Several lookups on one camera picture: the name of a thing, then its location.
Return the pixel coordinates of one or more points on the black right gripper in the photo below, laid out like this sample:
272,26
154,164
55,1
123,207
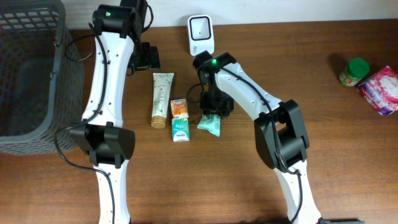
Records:
216,106

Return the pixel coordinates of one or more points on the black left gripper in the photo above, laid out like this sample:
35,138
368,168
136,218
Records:
152,59

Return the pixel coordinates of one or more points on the teal wet wipes pack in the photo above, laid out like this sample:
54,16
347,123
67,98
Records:
211,123

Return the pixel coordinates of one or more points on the cream lotion tube gold cap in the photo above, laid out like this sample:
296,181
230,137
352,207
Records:
162,87

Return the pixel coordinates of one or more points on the orange Kleenex tissue pack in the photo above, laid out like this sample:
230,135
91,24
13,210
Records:
179,109

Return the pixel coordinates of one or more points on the green lid glass jar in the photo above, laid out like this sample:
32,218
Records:
355,71

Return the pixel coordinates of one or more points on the purple red pad package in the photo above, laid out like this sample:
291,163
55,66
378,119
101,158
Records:
380,91

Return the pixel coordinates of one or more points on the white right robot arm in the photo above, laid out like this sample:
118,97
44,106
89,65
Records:
280,134

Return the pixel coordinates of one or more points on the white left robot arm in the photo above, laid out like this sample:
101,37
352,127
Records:
100,135

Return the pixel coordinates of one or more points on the white barcode scanner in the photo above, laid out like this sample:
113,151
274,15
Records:
200,34

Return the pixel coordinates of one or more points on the small teal tissue pack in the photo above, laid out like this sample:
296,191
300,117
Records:
180,130

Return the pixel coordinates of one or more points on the dark grey plastic basket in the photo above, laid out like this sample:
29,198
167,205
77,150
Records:
41,89

